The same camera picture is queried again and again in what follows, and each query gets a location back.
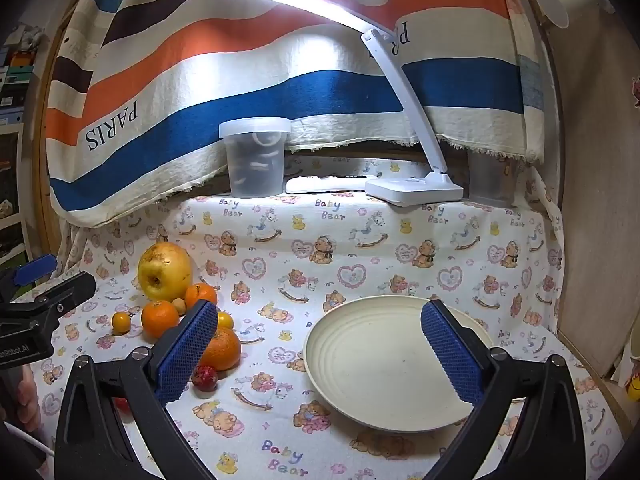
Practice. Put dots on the storage shelf with boxes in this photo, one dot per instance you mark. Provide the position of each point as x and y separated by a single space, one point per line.
15 75

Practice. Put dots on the bear printed tablecloth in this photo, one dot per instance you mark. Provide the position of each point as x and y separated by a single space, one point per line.
350 260

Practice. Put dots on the yellow toy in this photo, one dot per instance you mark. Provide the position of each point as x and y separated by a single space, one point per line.
634 385

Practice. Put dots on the white paper cup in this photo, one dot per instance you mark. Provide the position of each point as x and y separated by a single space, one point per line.
560 0

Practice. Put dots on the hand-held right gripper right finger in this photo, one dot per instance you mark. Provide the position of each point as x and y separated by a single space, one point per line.
450 355

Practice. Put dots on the tangerine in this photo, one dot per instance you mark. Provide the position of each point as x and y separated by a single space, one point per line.
200 294
159 320

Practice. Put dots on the bear sticker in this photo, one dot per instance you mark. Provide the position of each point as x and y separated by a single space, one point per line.
636 91

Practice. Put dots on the large yellow apple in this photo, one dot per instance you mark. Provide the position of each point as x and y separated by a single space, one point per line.
162 270

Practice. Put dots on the white remote control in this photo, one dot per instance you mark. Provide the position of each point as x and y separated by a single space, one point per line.
320 184

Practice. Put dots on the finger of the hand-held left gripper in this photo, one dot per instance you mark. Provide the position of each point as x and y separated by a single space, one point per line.
65 294
35 267

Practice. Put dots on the white desk lamp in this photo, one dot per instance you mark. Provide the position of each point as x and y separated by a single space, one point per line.
415 190

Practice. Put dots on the clear lidded plastic container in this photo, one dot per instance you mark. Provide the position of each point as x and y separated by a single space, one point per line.
255 170

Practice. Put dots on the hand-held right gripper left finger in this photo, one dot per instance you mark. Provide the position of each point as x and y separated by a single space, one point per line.
185 355

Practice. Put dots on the yellow cherry tomato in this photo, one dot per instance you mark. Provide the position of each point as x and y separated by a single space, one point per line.
226 320
121 323

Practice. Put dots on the striped blanket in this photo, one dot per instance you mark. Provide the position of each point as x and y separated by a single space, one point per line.
300 90

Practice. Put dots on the wooden side panel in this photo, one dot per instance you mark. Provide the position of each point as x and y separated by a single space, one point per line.
590 160

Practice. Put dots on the brown longan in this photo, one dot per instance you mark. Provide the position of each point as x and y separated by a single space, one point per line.
178 305

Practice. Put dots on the cream round plate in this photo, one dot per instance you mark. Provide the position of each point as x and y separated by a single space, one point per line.
370 355

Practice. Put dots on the person's left hand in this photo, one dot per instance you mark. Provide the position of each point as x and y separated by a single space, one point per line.
27 400

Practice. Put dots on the rough-skinned orange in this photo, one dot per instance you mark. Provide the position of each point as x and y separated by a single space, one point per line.
224 350

